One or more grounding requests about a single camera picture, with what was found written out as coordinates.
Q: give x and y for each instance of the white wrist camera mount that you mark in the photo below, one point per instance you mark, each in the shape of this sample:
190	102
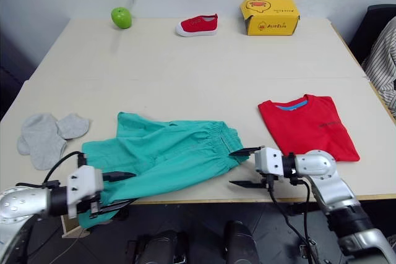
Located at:
268	161
85	182

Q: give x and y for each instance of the yellow cardboard shoe box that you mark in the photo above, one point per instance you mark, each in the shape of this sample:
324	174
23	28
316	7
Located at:
272	21

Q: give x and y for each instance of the red t-shirt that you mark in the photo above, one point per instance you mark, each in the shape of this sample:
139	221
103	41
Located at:
309	128

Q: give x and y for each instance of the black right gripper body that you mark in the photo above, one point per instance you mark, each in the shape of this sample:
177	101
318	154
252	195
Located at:
267	180

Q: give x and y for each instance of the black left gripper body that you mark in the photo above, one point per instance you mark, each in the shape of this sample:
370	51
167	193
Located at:
91	206

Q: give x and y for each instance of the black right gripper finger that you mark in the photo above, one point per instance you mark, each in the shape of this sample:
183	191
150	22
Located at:
249	184
247	151

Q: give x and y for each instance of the green shorts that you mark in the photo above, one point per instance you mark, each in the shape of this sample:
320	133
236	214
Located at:
167	152

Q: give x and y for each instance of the striped white cloth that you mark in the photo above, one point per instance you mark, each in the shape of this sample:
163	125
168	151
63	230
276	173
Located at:
382	60

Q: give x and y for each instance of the red child's slip-on shoe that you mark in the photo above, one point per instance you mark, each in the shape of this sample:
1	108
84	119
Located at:
198	26

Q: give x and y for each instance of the green apple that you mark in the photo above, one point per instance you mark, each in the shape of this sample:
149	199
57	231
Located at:
121	18

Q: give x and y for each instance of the large grey sock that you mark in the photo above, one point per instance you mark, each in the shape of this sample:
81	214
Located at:
40	140

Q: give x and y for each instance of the black chair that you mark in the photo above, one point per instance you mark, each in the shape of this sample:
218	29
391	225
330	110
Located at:
365	32

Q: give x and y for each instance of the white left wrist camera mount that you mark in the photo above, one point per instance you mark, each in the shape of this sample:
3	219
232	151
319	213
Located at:
85	182

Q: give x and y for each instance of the small grey sock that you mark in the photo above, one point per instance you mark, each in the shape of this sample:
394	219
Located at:
72	126

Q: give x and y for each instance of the dark rounded shape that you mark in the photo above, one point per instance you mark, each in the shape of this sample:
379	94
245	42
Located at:
161	247
241	242

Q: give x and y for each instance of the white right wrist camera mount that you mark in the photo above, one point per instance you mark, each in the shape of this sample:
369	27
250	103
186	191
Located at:
268	161

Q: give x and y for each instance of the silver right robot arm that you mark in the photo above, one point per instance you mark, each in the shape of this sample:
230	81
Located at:
337	189

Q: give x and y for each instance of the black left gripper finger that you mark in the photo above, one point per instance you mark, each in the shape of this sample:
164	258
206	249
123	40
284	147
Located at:
119	205
117	176

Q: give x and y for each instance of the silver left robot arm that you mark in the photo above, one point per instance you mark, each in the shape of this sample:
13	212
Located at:
21	205

